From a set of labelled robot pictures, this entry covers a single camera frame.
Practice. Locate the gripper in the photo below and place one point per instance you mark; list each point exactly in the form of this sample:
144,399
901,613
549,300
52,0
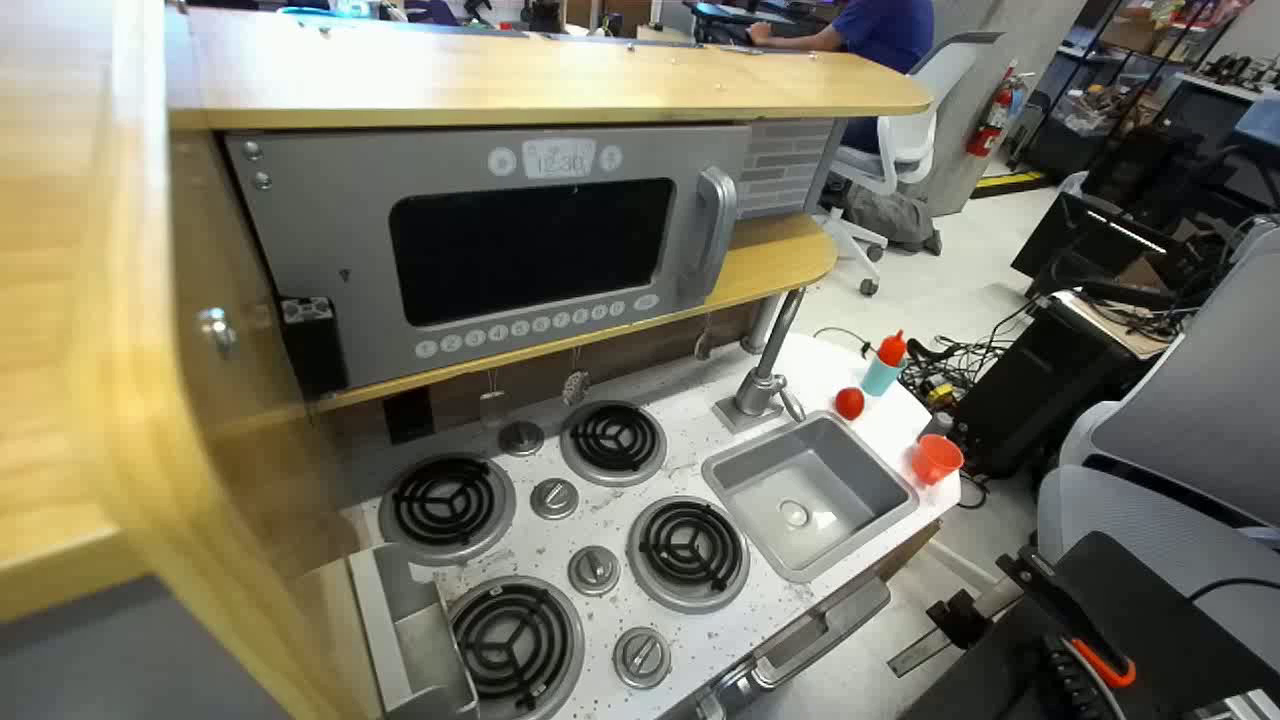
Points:
1180,630

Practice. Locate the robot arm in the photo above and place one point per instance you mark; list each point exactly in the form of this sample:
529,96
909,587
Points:
1200,400

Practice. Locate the orange cup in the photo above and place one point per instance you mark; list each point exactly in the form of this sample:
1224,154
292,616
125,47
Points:
936,459

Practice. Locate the teal cup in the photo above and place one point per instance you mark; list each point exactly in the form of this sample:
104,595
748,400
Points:
880,379

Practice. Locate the grey toy sink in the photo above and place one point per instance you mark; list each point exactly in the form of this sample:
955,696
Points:
800,500

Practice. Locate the black computer case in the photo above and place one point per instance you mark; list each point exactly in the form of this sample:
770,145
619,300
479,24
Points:
1030,390

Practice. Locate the red ball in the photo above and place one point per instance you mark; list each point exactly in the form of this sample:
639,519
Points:
849,403

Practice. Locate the black coil burner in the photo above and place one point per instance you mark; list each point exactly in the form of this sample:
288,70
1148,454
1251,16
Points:
613,441
515,648
688,553
445,506

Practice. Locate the silver toy tap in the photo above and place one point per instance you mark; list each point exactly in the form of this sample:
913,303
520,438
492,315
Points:
765,385

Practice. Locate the grey stove knob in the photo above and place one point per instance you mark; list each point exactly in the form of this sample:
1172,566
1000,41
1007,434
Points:
594,570
641,657
521,437
554,498

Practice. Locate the black monitor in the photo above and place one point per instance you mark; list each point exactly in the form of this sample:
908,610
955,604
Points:
1090,240

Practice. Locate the hanging toy utensil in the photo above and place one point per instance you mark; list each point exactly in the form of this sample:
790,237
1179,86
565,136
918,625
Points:
575,387
492,405
703,343

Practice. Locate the grey bag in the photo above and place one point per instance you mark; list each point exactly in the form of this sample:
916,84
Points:
890,218

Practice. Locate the white office chair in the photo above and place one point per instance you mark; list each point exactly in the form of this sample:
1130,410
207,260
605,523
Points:
900,140

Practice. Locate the red fire extinguisher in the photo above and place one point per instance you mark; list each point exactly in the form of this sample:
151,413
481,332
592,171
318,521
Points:
990,120

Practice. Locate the black metal shelf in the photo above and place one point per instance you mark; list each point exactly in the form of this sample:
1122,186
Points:
1090,90

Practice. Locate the grey plastic bin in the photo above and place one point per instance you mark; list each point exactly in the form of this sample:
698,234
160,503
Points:
420,640

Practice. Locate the person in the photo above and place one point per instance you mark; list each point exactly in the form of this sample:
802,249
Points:
880,30

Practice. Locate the black box with silver end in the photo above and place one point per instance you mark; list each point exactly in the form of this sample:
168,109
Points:
315,350

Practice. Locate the grey toy microwave door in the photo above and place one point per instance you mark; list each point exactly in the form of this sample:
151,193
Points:
330,250

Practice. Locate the wooden toy kitchen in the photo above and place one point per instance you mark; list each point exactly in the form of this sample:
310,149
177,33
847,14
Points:
450,70

